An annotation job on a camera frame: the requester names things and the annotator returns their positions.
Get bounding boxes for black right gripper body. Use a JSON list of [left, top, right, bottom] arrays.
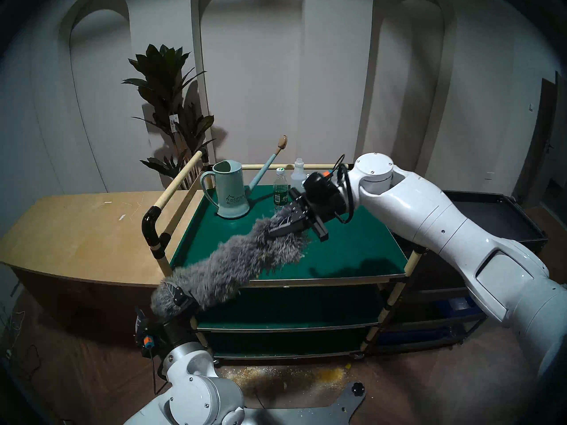
[[290, 172, 348, 242]]

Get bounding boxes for dark door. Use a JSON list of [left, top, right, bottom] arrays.
[[514, 72, 567, 203]]

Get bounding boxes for black utility cart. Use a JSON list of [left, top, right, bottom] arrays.
[[372, 189, 549, 354]]

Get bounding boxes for yellow white crumb spill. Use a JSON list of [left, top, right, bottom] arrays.
[[221, 366, 350, 388]]

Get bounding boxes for dark green potted plant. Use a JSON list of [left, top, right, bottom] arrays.
[[123, 44, 216, 190]]

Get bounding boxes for grey fluffy duster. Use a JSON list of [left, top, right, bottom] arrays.
[[151, 214, 311, 321]]

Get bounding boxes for green three-tier shelf cart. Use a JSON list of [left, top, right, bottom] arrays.
[[142, 147, 428, 363]]

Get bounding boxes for floor cables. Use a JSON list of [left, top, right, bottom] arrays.
[[0, 311, 43, 380]]

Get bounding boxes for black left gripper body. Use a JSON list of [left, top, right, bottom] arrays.
[[135, 296, 200, 358]]

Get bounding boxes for green-label water bottle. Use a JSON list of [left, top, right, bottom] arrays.
[[273, 167, 289, 207]]

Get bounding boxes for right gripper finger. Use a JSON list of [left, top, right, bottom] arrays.
[[266, 218, 314, 239], [271, 204, 311, 228]]

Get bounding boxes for white plastic bottle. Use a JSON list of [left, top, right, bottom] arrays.
[[290, 158, 308, 191]]

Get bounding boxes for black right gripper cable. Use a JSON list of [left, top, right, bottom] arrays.
[[332, 154, 355, 224]]

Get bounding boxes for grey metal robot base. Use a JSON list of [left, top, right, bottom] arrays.
[[230, 381, 367, 425]]

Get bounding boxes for teal watering can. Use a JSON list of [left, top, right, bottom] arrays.
[[200, 135, 288, 220]]

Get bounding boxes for blue storage box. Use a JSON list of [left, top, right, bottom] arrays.
[[443, 298, 483, 318]]

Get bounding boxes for light wooden table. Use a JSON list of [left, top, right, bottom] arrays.
[[0, 191, 204, 340]]

